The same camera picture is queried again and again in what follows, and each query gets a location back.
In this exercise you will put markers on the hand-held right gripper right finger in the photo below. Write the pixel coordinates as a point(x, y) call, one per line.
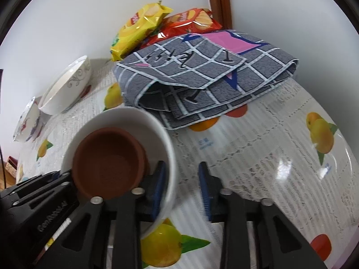
point(204, 190)

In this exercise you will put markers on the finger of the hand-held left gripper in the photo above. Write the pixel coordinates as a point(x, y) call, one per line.
point(50, 199)
point(45, 180)

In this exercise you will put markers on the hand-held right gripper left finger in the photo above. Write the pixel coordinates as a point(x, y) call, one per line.
point(158, 186)

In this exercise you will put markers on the plain white bowl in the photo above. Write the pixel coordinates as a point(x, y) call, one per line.
point(165, 151)

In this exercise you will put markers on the brown bowl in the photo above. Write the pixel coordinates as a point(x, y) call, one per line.
point(109, 162)

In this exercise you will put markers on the patterned box with red lid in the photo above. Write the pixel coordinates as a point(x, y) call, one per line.
point(11, 166)

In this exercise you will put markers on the blue crane print bowl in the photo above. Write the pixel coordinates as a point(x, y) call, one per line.
point(26, 123)

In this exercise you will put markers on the fruit-print lace tablecloth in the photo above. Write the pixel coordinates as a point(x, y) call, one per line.
point(266, 157)

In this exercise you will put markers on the large white scroll-pattern bowl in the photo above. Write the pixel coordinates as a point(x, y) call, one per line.
point(70, 86)

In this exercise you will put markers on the grey checked cloth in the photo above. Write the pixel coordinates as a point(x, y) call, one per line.
point(202, 75)

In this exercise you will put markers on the yellow snack packet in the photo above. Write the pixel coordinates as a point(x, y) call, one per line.
point(137, 30)

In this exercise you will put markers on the red snack packet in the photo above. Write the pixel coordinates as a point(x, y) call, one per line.
point(190, 22)

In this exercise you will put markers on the brown wooden door frame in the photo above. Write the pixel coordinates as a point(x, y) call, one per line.
point(218, 2)

